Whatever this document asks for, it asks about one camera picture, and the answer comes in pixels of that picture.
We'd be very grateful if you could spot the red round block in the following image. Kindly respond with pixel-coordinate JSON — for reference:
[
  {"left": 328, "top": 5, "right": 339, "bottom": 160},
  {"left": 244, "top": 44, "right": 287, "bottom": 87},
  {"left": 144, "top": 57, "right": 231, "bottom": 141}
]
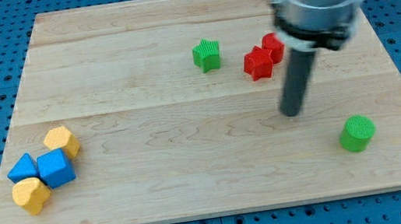
[{"left": 261, "top": 33, "right": 285, "bottom": 64}]

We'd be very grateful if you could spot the blue cube block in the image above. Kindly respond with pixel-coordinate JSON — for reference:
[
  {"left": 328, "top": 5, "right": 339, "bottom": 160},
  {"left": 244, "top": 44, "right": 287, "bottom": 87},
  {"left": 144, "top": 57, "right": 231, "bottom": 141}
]
[{"left": 37, "top": 149, "right": 76, "bottom": 189}]

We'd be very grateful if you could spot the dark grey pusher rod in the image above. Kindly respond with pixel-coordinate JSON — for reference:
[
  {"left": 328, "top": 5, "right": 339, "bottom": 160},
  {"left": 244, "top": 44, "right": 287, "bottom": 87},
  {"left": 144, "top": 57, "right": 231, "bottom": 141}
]
[{"left": 280, "top": 49, "right": 316, "bottom": 117}]

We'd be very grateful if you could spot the wooden board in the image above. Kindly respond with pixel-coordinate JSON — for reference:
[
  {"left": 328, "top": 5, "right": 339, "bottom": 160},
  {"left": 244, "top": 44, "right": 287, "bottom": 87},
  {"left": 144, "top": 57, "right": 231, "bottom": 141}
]
[{"left": 0, "top": 0, "right": 401, "bottom": 224}]

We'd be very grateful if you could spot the blue triangle block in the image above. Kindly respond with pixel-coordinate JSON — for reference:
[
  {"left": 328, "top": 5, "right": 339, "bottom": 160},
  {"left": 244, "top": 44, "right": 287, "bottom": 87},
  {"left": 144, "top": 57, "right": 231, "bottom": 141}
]
[{"left": 7, "top": 153, "right": 40, "bottom": 184}]

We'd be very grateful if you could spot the green cylinder block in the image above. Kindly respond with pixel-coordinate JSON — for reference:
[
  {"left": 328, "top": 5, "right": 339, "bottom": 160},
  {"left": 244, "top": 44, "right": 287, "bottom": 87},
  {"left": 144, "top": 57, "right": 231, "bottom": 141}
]
[{"left": 339, "top": 115, "right": 376, "bottom": 152}]

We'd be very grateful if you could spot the green star block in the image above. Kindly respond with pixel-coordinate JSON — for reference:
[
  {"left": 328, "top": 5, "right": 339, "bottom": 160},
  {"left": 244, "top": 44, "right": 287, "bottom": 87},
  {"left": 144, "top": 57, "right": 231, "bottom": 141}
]
[{"left": 192, "top": 39, "right": 221, "bottom": 73}]

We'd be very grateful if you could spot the red star block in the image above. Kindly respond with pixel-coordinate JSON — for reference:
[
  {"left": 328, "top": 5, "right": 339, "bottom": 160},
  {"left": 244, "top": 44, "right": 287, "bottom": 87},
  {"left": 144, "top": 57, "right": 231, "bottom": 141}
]
[{"left": 243, "top": 46, "right": 273, "bottom": 82}]

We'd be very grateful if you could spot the yellow hexagon block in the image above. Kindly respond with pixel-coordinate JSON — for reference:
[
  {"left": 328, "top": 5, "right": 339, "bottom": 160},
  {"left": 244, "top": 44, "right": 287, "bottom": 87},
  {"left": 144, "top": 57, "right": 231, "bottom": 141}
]
[{"left": 44, "top": 126, "right": 80, "bottom": 159}]

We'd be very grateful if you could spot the yellow heart block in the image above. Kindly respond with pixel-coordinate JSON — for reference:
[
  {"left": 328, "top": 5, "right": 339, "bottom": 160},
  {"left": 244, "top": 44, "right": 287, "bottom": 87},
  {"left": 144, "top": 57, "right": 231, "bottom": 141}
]
[{"left": 12, "top": 177, "right": 51, "bottom": 215}]

